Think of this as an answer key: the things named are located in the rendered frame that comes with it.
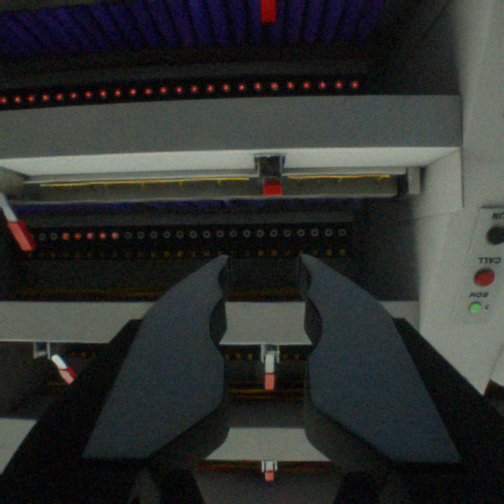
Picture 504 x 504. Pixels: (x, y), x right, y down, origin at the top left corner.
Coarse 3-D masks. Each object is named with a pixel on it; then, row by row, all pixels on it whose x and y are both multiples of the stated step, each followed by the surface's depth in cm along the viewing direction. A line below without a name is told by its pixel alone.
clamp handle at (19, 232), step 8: (0, 192) 27; (0, 200) 27; (8, 200) 27; (8, 208) 28; (8, 216) 28; (16, 216) 28; (8, 224) 29; (16, 224) 29; (24, 224) 29; (16, 232) 29; (24, 232) 29; (24, 240) 30; (32, 240) 30; (24, 248) 30; (32, 248) 30
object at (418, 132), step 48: (336, 96) 23; (384, 96) 23; (432, 96) 23; (0, 144) 24; (48, 144) 24; (96, 144) 24; (144, 144) 24; (192, 144) 23; (240, 144) 23; (288, 144) 23; (336, 144) 23; (384, 144) 23; (432, 144) 23; (432, 192) 27
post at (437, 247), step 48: (480, 0) 20; (384, 48) 37; (432, 48) 26; (480, 48) 20; (480, 96) 21; (480, 144) 22; (480, 192) 24; (384, 240) 38; (432, 240) 27; (384, 288) 38; (432, 288) 27; (432, 336) 29; (480, 336) 29; (480, 384) 32
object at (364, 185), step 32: (32, 192) 32; (64, 192) 32; (96, 192) 31; (128, 192) 31; (160, 192) 31; (192, 192) 31; (224, 192) 31; (256, 192) 30; (288, 192) 30; (320, 192) 30; (352, 192) 30; (384, 192) 30
